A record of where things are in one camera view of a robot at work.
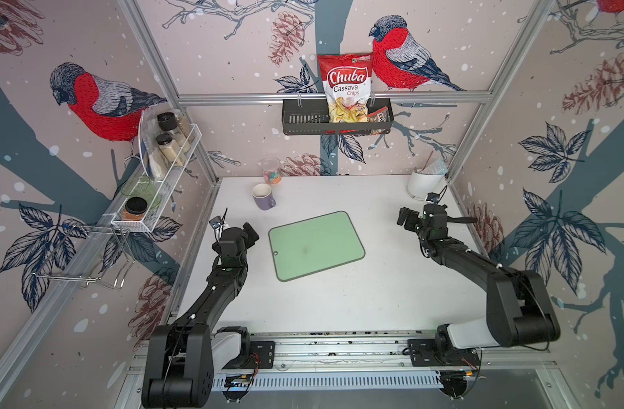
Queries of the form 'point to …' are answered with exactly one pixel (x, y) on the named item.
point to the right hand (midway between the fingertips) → (409, 210)
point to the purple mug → (262, 193)
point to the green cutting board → (313, 244)
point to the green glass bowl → (142, 187)
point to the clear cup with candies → (272, 169)
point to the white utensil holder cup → (420, 184)
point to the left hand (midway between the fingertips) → (243, 223)
